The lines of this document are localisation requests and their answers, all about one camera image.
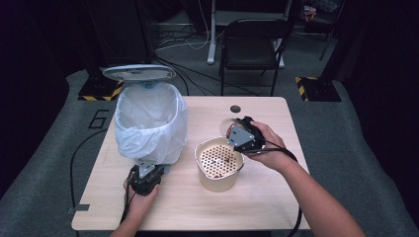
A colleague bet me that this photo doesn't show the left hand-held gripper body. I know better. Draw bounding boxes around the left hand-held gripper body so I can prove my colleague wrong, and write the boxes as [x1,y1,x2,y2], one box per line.
[129,160,165,198]

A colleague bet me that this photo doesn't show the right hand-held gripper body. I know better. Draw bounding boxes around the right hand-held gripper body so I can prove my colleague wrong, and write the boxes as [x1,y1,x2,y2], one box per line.
[227,122,266,155]

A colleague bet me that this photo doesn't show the beige container with perforated insert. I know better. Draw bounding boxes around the beige container with perforated insert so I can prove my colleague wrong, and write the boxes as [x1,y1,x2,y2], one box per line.
[193,136,246,194]

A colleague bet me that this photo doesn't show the white plastic trash bag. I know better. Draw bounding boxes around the white plastic trash bag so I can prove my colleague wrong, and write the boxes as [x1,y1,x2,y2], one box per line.
[114,82,189,166]

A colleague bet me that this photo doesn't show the white grey pedal trash can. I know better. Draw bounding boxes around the white grey pedal trash can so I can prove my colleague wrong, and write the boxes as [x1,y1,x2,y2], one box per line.
[102,63,189,176]

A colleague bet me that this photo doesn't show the person's left hand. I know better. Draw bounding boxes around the person's left hand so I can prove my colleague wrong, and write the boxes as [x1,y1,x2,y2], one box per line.
[123,179,160,220]

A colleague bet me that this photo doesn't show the person's right hand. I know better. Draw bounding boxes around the person's right hand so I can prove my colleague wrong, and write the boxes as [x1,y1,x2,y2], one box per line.
[250,121,297,174]

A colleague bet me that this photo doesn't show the black folding chair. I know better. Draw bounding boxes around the black folding chair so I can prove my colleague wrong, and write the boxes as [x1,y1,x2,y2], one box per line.
[218,18,291,97]

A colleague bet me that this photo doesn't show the black stand base hazard stripes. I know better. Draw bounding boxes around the black stand base hazard stripes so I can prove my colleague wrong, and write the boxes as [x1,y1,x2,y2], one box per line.
[77,75,127,102]
[294,76,343,103]

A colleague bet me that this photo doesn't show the black tripod leg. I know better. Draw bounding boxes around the black tripod leg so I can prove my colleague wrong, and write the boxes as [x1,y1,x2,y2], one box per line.
[318,0,347,62]

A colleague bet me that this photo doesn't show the left hand-held gripper black cable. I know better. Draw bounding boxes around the left hand-held gripper black cable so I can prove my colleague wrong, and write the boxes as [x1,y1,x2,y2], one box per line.
[119,173,136,225]

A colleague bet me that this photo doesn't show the hand-held gripper black cable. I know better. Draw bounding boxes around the hand-held gripper black cable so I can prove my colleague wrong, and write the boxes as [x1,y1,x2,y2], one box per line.
[119,173,136,225]
[253,146,304,237]

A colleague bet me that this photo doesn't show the right hand-held gripper black cable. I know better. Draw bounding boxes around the right hand-held gripper black cable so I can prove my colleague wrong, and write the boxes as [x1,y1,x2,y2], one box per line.
[253,146,304,237]

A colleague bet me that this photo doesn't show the grey table edge bracket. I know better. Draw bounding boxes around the grey table edge bracket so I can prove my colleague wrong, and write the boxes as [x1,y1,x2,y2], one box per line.
[65,203,91,215]

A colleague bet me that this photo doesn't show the black floor cables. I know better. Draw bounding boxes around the black floor cables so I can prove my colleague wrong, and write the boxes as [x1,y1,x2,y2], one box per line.
[152,55,261,97]

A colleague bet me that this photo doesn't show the white metal desk frame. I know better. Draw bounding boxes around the white metal desk frame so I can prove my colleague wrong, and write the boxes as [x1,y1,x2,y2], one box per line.
[207,0,293,69]

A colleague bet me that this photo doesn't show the white floor cable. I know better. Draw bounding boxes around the white floor cable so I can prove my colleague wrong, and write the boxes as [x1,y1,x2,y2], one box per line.
[154,0,211,52]

